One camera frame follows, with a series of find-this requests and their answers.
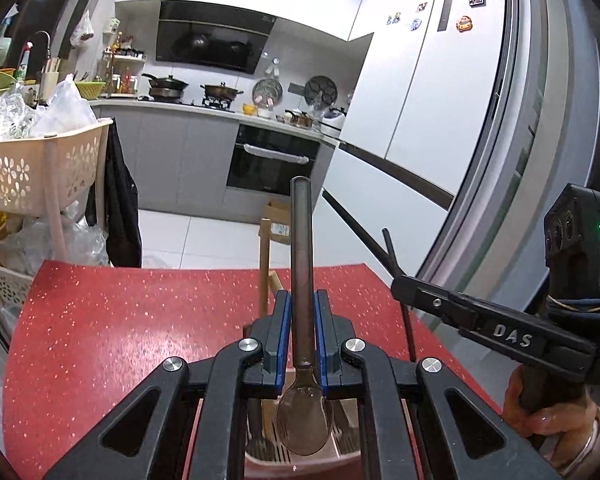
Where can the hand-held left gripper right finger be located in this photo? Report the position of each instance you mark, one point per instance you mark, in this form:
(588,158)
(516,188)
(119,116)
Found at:
(321,320)

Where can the white refrigerator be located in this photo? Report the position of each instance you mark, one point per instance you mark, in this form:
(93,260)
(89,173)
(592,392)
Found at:
(420,110)

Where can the white upper cabinets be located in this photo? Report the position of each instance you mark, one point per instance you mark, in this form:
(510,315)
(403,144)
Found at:
(330,0)

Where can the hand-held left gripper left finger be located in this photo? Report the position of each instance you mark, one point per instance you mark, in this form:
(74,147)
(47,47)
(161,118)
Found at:
(284,320)

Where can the black built-in oven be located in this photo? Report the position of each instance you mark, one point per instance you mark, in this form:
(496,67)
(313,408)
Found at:
(260,170)

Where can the person's right hand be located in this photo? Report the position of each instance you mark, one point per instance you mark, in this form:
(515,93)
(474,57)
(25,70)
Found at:
(550,425)

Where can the brown wok with lid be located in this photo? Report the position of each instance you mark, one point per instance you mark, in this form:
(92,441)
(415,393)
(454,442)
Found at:
(221,91)

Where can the steel pot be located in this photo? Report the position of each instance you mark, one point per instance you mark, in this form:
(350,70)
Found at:
(297,118)

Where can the round dark divided pan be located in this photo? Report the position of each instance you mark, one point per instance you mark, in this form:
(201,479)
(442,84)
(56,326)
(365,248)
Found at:
(320,89)

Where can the grey door frame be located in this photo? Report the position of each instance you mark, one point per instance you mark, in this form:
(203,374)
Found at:
(545,85)

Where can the green colander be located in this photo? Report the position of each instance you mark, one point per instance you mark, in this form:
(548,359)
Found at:
(90,89)

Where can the beige plastic basket trolley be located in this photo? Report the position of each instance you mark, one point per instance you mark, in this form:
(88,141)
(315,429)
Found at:
(30,170)

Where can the white rice cooker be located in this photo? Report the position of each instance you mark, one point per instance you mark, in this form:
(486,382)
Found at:
(334,119)

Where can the black kitchen faucet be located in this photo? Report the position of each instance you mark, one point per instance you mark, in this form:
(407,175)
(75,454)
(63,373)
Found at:
(42,35)

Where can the round metal steamer rack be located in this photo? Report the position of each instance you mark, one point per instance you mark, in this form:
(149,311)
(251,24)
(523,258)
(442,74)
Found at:
(267,91)

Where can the beige plastic utensil holder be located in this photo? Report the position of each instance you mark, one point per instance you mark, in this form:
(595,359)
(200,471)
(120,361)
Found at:
(300,467)

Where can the clear plastic bags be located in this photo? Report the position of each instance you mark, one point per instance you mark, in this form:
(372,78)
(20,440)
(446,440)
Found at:
(10,115)

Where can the white spice rack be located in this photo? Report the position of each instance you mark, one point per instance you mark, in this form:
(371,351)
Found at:
(125,67)

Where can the black range hood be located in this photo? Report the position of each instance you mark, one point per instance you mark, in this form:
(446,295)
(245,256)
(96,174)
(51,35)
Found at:
(205,35)

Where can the yellow bowl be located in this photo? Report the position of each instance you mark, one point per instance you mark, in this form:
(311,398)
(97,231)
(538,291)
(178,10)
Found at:
(250,108)

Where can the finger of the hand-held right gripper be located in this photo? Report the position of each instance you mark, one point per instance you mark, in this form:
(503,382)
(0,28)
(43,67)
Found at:
(430,300)

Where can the black chopstick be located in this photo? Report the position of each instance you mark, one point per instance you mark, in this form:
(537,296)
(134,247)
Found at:
(390,250)

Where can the hanging white plastic bag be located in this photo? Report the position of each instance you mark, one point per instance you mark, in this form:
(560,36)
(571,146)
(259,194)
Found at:
(82,32)

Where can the grey lower cabinets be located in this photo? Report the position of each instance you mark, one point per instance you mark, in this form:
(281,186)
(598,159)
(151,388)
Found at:
(180,160)

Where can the cardboard box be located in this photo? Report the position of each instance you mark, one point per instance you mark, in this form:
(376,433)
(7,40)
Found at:
(277,215)

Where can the black hanging garment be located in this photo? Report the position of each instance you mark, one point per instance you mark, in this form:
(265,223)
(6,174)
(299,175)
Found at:
(120,200)

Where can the black wok with lid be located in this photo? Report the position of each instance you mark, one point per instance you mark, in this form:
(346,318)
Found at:
(166,85)

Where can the red capped spray bottle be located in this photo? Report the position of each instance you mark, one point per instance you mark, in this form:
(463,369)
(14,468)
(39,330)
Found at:
(25,62)

